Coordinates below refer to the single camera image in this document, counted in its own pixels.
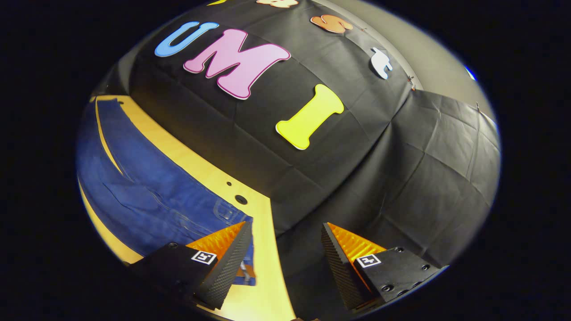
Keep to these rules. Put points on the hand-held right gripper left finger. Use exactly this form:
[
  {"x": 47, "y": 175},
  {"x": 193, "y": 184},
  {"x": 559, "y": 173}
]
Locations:
[{"x": 227, "y": 267}]

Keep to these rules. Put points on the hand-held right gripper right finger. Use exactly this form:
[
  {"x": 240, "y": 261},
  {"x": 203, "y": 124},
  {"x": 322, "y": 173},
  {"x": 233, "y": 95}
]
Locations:
[{"x": 341, "y": 267}]

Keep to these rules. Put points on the blue jeans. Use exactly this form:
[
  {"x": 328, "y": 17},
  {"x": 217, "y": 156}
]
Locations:
[{"x": 142, "y": 196}]

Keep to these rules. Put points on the black backdrop cloth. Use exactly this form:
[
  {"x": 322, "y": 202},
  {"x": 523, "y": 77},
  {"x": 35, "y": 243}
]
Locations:
[{"x": 357, "y": 147}]

